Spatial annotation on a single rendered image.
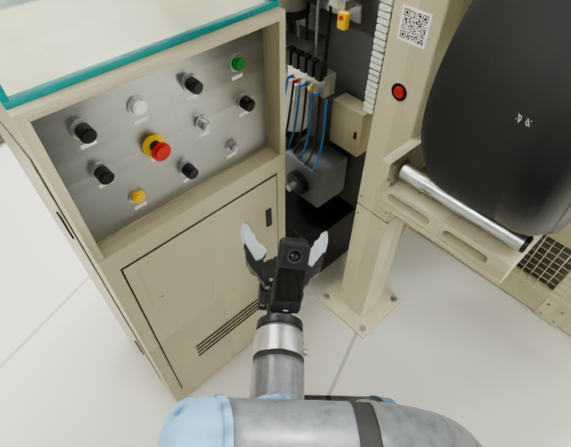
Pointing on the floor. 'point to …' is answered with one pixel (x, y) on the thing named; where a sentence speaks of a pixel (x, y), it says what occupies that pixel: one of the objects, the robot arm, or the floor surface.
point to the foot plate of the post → (362, 324)
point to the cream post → (374, 239)
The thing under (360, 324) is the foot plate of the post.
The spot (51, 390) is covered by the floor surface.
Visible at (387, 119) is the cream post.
